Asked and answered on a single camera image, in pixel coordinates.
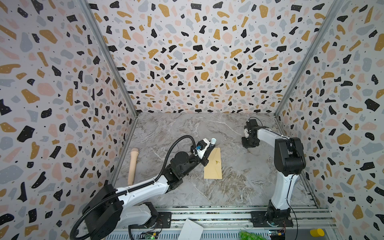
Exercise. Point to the blue white glue stick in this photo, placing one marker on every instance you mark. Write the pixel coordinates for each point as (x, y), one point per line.
(213, 142)

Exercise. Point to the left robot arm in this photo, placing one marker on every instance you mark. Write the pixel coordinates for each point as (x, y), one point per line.
(129, 206)

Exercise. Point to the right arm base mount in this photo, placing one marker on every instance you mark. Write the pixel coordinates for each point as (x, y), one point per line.
(271, 219)

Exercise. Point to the right aluminium corner post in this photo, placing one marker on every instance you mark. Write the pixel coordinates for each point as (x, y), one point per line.
(331, 15)

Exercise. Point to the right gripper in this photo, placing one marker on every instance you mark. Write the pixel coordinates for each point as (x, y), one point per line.
(247, 142)

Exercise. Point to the aluminium corner post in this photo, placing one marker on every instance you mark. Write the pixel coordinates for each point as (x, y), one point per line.
(331, 15)
(84, 5)

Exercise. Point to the yellow round object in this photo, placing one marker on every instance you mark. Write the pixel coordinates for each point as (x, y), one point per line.
(316, 233)

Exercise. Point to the right circuit board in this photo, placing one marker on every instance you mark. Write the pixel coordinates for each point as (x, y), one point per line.
(277, 234)

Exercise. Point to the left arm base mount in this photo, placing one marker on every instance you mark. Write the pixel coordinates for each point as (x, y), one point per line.
(160, 220)

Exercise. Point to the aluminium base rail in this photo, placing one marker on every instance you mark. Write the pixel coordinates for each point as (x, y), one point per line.
(225, 223)

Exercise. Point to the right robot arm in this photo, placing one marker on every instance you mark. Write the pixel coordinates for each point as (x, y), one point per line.
(289, 161)

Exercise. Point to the small circuit board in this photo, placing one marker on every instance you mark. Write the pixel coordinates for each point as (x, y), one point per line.
(148, 235)

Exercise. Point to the green plastic object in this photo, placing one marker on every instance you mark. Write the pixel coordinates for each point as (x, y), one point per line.
(250, 236)

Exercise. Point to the wooden roller pin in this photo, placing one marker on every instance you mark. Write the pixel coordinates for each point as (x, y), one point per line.
(133, 164)

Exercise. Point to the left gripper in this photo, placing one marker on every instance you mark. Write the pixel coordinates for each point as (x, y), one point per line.
(203, 160)

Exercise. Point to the left aluminium corner post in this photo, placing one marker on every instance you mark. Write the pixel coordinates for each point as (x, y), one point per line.
(84, 5)

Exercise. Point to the white paper sheet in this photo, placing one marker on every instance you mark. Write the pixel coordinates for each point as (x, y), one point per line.
(191, 231)

